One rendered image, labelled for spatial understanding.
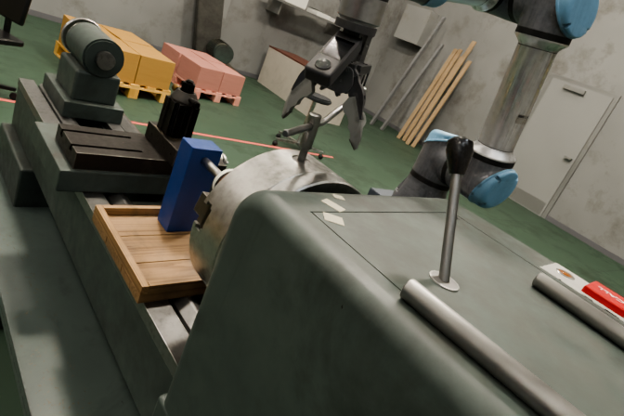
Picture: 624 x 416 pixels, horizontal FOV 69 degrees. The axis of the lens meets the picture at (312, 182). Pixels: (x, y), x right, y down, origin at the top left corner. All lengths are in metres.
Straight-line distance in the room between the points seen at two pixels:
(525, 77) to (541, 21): 0.12
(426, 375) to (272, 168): 0.45
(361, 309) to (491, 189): 0.75
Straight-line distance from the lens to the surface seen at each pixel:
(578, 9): 1.11
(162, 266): 1.02
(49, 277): 1.52
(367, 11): 0.76
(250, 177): 0.75
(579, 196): 8.28
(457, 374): 0.42
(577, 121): 8.42
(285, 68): 8.55
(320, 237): 0.50
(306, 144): 0.78
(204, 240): 0.77
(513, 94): 1.13
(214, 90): 6.34
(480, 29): 9.78
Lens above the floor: 1.46
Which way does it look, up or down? 18 degrees down
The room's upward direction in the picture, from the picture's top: 23 degrees clockwise
